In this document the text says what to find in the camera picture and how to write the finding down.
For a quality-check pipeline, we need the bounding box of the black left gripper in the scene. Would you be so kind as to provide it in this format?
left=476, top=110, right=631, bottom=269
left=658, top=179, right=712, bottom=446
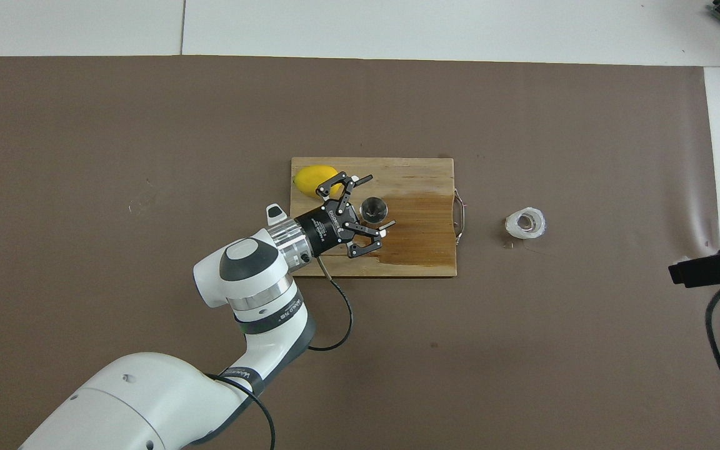
left=294, top=173, right=397, bottom=259

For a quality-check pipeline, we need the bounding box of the steel double jigger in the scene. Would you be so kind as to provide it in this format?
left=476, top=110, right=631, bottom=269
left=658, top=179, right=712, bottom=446
left=359, top=196, right=389, bottom=227

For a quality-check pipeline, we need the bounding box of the small clear textured glass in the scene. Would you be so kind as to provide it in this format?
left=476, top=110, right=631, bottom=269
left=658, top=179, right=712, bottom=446
left=504, top=207, right=548, bottom=241

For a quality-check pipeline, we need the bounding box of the yellow lemon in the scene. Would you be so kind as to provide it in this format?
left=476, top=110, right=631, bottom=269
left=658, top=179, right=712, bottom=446
left=293, top=164, right=342, bottom=199

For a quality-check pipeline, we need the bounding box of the wooden cutting board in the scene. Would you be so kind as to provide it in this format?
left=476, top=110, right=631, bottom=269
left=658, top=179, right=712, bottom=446
left=289, top=157, right=458, bottom=278

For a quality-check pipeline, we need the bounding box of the brown paper table mat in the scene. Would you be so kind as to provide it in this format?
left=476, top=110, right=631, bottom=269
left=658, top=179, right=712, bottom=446
left=0, top=55, right=720, bottom=450

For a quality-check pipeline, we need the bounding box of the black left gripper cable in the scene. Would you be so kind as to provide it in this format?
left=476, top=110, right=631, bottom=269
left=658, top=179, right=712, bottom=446
left=204, top=255, right=354, bottom=450

